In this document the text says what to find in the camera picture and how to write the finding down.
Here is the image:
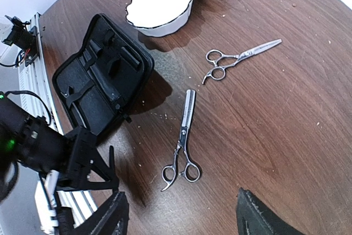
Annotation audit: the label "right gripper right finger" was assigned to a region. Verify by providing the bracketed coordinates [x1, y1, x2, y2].
[236, 188, 302, 235]

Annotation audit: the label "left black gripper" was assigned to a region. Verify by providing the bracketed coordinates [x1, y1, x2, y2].
[56, 127, 119, 191]

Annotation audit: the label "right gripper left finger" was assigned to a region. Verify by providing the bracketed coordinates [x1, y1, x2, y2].
[73, 192, 129, 235]

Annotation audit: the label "black zippered tool case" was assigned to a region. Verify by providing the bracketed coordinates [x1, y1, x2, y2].
[52, 13, 155, 138]

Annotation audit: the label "silver thinning scissors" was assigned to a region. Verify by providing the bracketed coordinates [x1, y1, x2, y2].
[161, 89, 201, 192]

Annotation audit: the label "silver straight scissors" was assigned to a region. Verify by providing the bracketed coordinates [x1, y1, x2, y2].
[202, 39, 282, 85]

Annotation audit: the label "scalloped white bowl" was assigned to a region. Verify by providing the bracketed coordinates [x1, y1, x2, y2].
[125, 0, 193, 37]

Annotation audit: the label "aluminium front rail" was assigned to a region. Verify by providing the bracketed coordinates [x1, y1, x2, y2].
[18, 12, 98, 222]

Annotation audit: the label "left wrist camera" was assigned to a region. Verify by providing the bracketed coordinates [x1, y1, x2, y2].
[38, 173, 74, 235]

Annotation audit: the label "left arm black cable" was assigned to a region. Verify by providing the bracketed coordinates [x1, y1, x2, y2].
[5, 90, 53, 125]

